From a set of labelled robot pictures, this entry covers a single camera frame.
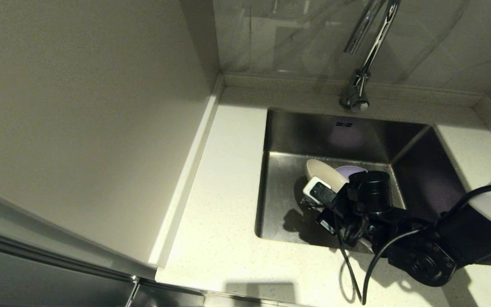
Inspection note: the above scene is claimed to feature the beige round plate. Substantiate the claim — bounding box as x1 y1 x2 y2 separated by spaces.
306 159 351 193

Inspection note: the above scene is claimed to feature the purple round plate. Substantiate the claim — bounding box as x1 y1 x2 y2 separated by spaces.
335 165 369 180

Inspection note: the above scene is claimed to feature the chrome kitchen faucet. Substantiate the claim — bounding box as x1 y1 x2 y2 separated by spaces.
339 0 401 113

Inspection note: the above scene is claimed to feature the stainless steel sink basin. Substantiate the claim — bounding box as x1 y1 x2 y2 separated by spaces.
254 107 491 266

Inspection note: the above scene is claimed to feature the grey under-counter cabinet front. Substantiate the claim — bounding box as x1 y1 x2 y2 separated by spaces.
137 279 205 307

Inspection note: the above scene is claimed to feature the tall beige side panel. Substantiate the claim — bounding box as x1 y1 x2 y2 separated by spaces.
0 0 222 268

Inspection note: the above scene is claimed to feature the grey glossy refrigerator door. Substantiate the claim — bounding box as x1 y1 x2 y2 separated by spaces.
0 241 137 307
0 182 157 282

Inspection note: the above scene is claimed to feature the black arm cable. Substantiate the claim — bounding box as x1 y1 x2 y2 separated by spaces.
334 182 491 306

